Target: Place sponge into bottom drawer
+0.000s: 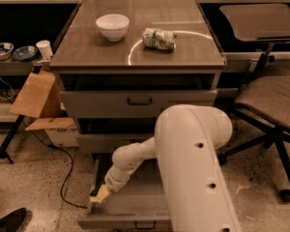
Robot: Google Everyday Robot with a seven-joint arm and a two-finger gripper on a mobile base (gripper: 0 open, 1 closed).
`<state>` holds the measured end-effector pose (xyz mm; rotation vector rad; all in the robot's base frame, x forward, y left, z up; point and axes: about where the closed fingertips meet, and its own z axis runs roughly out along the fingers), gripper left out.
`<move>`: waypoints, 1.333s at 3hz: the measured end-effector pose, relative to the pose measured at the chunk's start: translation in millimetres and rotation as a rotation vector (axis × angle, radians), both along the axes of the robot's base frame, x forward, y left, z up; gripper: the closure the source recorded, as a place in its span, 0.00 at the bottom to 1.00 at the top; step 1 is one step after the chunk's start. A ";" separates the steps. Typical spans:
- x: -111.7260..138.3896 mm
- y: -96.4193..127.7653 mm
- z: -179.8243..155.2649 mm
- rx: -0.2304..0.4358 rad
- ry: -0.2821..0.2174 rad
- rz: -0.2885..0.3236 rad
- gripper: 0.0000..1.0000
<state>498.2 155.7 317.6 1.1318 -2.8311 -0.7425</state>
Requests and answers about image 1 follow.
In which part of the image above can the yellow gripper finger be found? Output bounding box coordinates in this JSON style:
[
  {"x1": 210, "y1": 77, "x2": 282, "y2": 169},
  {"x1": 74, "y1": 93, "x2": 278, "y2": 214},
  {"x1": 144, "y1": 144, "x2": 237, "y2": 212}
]
[{"x1": 96, "y1": 185, "x2": 113, "y2": 203}]

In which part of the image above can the green and yellow sponge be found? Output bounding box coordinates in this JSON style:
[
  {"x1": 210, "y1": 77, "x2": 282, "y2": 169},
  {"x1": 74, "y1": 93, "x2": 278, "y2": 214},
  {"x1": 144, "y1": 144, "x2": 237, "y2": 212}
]
[{"x1": 90, "y1": 188, "x2": 102, "y2": 203}]

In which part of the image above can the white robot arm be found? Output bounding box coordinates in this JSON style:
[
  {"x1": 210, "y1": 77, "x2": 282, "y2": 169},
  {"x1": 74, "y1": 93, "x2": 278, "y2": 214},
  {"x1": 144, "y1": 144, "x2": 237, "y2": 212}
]
[{"x1": 91, "y1": 104, "x2": 242, "y2": 232}]

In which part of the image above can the grey bottom drawer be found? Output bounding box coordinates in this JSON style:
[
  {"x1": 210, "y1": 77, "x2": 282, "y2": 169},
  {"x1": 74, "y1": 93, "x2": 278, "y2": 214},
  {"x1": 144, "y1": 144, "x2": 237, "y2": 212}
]
[{"x1": 77, "y1": 159, "x2": 172, "y2": 232}]

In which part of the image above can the grey drawer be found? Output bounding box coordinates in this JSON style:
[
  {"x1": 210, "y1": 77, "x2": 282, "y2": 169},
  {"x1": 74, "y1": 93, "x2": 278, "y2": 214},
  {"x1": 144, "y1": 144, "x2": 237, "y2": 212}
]
[
  {"x1": 77, "y1": 159, "x2": 172, "y2": 232},
  {"x1": 61, "y1": 73, "x2": 217, "y2": 118},
  {"x1": 74, "y1": 117, "x2": 159, "y2": 154}
]

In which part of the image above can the grey middle drawer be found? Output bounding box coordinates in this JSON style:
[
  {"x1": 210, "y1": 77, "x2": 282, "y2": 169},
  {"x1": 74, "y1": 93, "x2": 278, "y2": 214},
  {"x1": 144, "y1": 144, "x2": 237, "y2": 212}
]
[{"x1": 74, "y1": 117, "x2": 159, "y2": 154}]

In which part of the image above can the grey top drawer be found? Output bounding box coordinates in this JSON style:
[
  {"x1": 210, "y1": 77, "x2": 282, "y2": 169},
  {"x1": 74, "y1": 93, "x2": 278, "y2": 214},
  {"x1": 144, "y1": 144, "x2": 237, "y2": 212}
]
[{"x1": 61, "y1": 73, "x2": 217, "y2": 118}]

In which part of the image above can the grey drawer cabinet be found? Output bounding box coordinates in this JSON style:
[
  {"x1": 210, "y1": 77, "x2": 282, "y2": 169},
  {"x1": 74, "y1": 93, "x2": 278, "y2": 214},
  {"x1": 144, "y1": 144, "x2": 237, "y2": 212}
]
[{"x1": 47, "y1": 0, "x2": 226, "y2": 157}]

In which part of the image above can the black shoe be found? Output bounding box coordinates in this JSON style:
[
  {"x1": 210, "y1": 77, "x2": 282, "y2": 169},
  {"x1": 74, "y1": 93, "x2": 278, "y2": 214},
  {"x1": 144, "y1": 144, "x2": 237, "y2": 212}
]
[{"x1": 0, "y1": 208, "x2": 31, "y2": 232}]

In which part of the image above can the black tripod stand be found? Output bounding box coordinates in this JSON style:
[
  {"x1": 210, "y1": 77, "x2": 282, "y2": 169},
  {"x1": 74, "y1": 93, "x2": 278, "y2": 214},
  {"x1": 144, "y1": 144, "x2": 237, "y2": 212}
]
[{"x1": 0, "y1": 115, "x2": 24, "y2": 163}]

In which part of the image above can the brown cardboard box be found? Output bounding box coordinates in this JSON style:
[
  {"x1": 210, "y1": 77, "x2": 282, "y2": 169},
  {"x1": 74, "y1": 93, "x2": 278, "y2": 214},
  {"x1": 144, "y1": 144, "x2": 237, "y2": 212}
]
[{"x1": 10, "y1": 71, "x2": 74, "y2": 131}]

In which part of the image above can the white paper cup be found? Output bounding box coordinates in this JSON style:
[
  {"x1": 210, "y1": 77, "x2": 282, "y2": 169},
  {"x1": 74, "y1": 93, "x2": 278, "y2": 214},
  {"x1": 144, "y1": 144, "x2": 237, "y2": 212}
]
[{"x1": 36, "y1": 40, "x2": 53, "y2": 60}]

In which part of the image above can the dark blue plate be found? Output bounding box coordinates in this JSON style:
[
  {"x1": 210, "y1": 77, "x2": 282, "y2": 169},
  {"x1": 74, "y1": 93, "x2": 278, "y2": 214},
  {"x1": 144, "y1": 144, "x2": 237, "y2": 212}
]
[{"x1": 13, "y1": 45, "x2": 38, "y2": 62}]

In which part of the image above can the crumpled snack bag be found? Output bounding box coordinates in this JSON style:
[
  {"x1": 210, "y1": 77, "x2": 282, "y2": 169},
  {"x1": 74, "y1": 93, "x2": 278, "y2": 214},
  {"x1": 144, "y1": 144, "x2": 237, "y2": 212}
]
[{"x1": 142, "y1": 28, "x2": 177, "y2": 51}]

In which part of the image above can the white ceramic bowl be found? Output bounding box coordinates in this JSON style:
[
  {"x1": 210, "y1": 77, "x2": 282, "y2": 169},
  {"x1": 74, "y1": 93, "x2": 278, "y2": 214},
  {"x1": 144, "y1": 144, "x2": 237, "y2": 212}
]
[{"x1": 96, "y1": 14, "x2": 130, "y2": 42}]

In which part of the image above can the blue patterned bowl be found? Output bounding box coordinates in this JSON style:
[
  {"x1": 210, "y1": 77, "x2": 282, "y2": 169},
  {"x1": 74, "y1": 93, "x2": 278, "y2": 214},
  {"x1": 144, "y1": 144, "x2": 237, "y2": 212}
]
[{"x1": 0, "y1": 43, "x2": 14, "y2": 61}]

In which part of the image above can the black office chair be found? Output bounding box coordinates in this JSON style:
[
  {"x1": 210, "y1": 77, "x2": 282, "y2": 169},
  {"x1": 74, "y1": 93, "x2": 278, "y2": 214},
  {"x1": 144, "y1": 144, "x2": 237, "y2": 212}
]
[{"x1": 217, "y1": 3, "x2": 290, "y2": 203}]

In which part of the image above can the black floor cable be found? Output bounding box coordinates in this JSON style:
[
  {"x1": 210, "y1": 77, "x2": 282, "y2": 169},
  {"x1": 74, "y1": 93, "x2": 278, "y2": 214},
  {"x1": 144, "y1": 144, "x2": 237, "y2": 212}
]
[{"x1": 20, "y1": 119, "x2": 88, "y2": 210}]

